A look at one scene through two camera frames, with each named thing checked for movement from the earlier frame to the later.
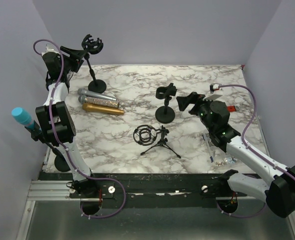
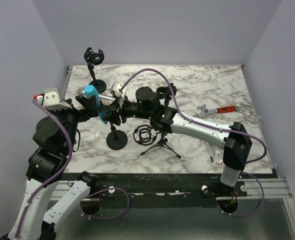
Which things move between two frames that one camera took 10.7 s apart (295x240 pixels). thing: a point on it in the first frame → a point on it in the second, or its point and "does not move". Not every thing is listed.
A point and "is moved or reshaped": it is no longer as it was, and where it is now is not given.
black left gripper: x=75 y=58 → x=91 y=108
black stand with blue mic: x=61 y=163 is moved or reshaped
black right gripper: x=193 y=98 → x=115 y=110
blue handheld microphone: x=23 y=117 → x=91 y=91
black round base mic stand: x=165 y=114 does not move
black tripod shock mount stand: x=145 y=135 does not move
